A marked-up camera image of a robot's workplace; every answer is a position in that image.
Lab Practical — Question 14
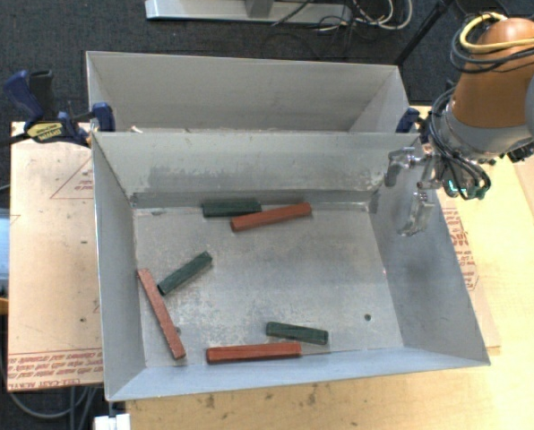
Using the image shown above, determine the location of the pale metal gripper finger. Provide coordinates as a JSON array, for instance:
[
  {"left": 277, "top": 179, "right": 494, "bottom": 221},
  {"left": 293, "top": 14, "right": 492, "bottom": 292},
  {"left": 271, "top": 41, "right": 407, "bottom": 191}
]
[
  {"left": 398, "top": 189, "right": 435, "bottom": 238},
  {"left": 383, "top": 147, "right": 418, "bottom": 188}
]

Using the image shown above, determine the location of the red-brown flat block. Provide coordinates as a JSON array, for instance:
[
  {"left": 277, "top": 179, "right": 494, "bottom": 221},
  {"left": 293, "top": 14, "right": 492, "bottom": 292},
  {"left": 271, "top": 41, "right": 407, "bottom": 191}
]
[
  {"left": 205, "top": 340, "right": 304, "bottom": 366},
  {"left": 228, "top": 202, "right": 314, "bottom": 233},
  {"left": 136, "top": 268, "right": 188, "bottom": 361}
]

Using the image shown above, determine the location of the grey metal bin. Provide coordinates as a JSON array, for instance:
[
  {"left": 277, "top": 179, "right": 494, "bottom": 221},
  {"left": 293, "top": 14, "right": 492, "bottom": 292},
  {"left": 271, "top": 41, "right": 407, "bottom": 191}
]
[{"left": 85, "top": 50, "right": 492, "bottom": 403}]

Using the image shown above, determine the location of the dark green flat block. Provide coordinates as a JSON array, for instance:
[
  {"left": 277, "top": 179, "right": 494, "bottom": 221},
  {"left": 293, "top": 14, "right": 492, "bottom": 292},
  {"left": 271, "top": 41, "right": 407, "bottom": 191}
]
[
  {"left": 156, "top": 251, "right": 215, "bottom": 297},
  {"left": 201, "top": 199, "right": 263, "bottom": 219},
  {"left": 265, "top": 321, "right": 330, "bottom": 347}
]

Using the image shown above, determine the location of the brown cardboard board, red print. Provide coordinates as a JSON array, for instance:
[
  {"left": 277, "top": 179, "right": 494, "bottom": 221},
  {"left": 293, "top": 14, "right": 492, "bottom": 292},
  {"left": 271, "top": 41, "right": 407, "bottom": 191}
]
[{"left": 6, "top": 121, "right": 504, "bottom": 393}]

